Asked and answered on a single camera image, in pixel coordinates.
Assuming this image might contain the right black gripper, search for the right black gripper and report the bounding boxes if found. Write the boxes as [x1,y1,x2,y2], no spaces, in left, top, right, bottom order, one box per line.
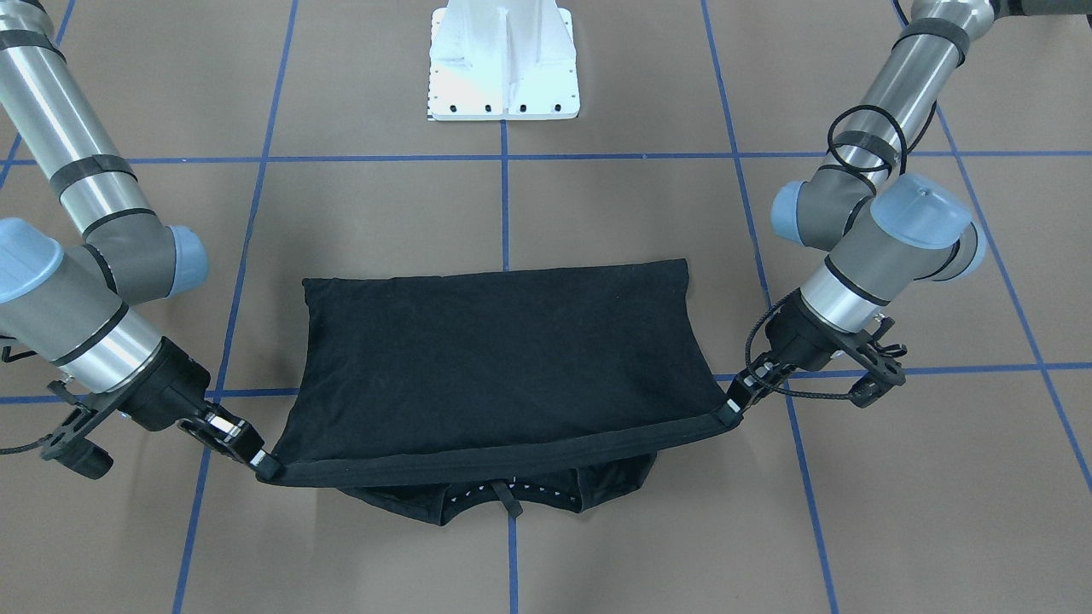
[119,336,282,479]

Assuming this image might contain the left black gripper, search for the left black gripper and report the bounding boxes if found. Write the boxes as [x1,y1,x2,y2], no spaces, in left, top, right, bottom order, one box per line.
[715,290,850,429]

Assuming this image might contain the black graphic t-shirt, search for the black graphic t-shirt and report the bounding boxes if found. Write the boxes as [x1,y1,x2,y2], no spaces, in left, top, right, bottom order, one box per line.
[265,259,741,526]

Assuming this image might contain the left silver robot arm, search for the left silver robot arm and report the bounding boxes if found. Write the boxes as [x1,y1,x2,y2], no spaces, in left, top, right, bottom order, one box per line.
[720,1,1089,428]

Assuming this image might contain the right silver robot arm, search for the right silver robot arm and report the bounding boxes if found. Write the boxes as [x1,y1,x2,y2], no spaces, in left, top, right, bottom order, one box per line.
[1,1,280,479]

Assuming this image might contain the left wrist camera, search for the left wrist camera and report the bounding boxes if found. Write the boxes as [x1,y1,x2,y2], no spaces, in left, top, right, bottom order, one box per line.
[836,312,909,408]

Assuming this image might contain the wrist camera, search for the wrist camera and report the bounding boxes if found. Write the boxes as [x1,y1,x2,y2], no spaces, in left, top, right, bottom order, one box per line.
[39,380,124,479]
[836,312,909,408]

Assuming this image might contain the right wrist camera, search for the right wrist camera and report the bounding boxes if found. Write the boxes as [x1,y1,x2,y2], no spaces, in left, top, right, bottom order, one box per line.
[39,380,124,479]

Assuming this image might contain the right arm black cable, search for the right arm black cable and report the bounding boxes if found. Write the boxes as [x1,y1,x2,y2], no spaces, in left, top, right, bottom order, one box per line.
[0,341,61,456]

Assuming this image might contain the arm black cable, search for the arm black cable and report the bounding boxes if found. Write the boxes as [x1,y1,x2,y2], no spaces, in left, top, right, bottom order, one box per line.
[0,341,61,456]
[741,102,939,402]

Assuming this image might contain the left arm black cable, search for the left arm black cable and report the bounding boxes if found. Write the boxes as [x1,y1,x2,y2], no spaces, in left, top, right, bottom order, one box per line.
[741,102,939,402]

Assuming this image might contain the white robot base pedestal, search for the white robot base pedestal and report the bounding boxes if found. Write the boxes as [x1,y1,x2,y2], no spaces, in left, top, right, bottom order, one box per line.
[427,1,581,122]

